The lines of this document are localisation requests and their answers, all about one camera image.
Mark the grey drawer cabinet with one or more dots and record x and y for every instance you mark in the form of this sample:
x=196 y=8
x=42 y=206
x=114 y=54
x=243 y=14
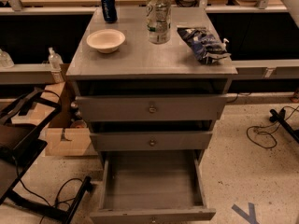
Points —
x=139 y=67

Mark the grey top drawer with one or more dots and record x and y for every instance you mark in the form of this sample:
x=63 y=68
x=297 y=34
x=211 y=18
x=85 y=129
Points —
x=147 y=108

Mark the grey drawer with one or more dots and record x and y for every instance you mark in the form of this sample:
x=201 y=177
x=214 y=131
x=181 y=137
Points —
x=150 y=141
x=152 y=187
x=147 y=108

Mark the blue soda can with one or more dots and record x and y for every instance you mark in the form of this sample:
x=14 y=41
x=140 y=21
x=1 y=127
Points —
x=109 y=10

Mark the black stand base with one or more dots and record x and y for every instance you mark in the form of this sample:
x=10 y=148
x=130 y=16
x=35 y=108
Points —
x=280 y=118

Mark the black cart frame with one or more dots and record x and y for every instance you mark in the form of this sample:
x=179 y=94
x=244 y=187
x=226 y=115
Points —
x=20 y=145

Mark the grey middle drawer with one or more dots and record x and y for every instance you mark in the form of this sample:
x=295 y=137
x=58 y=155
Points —
x=150 y=141

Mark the cardboard box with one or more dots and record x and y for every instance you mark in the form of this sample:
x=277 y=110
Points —
x=65 y=136

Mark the clear plastic bottle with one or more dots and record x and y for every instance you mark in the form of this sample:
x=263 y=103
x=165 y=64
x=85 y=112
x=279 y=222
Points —
x=55 y=59

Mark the blue chip bag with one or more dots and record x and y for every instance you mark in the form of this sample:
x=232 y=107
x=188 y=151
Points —
x=207 y=49

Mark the grey bottom drawer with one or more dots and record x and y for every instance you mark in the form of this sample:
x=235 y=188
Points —
x=152 y=187

